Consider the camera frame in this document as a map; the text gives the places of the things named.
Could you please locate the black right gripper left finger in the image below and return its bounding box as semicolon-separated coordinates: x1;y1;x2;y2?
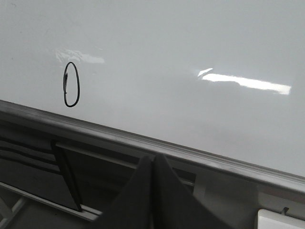
91;156;152;229

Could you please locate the white whiteboard with frame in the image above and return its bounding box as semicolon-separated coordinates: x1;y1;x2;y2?
0;0;305;193

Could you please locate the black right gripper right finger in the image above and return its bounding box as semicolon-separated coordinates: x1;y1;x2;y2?
153;154;230;229

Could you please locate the grey cloth with black stripes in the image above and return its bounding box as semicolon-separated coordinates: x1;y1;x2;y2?
0;137;81;212

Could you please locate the white metal frame rail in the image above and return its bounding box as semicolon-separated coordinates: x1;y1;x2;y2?
0;182;102;221

